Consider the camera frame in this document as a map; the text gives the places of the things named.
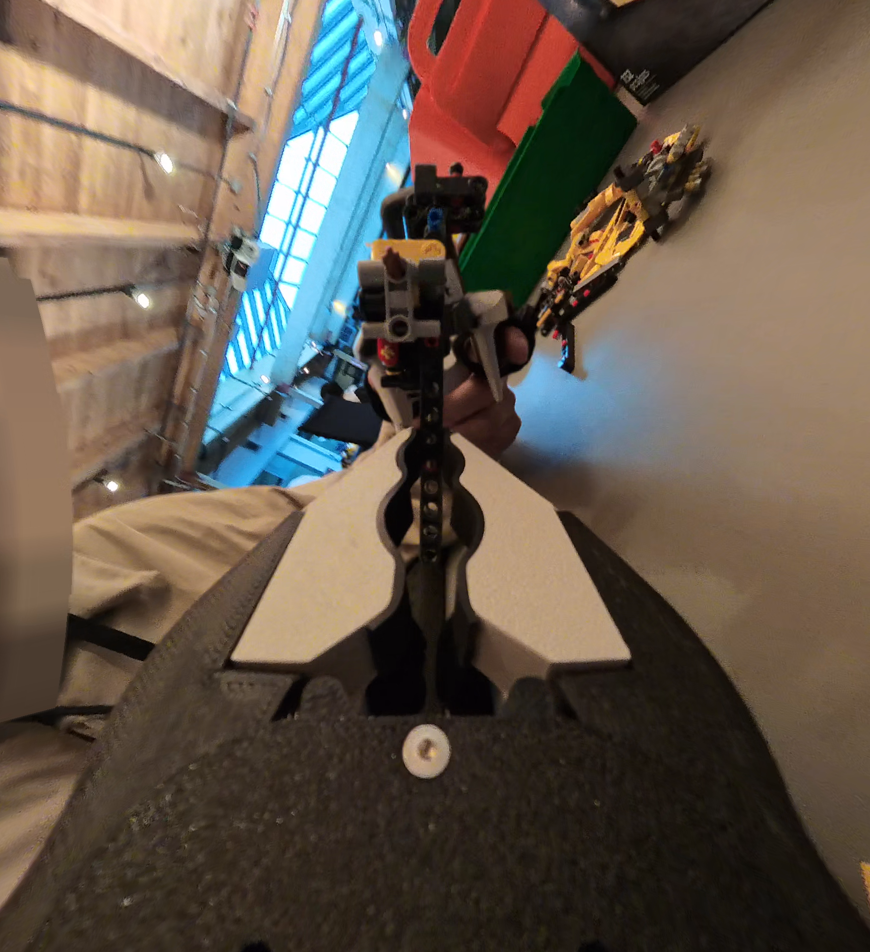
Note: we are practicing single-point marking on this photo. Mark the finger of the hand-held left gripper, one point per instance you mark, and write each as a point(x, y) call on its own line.
point(397, 405)
point(488, 316)

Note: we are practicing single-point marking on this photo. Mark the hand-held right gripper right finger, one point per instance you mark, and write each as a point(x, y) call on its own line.
point(546, 587)

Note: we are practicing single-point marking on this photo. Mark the orange plastic carry case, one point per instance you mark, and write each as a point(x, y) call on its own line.
point(479, 74)

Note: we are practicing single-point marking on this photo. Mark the pile of yellow toy bricks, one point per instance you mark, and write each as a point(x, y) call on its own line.
point(606, 230)

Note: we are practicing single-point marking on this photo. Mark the green plastic bin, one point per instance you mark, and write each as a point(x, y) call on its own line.
point(554, 163)

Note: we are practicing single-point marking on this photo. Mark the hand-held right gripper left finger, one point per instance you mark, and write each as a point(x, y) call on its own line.
point(323, 587)

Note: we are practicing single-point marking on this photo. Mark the person's left hand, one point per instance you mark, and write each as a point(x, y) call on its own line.
point(483, 420)

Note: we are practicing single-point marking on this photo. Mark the toy brick chassis assembly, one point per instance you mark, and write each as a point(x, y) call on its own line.
point(403, 297)

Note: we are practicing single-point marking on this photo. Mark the toy car box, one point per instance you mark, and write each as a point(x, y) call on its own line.
point(665, 37)

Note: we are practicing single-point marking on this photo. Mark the black toy beam red pins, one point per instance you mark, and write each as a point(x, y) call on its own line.
point(570, 349)

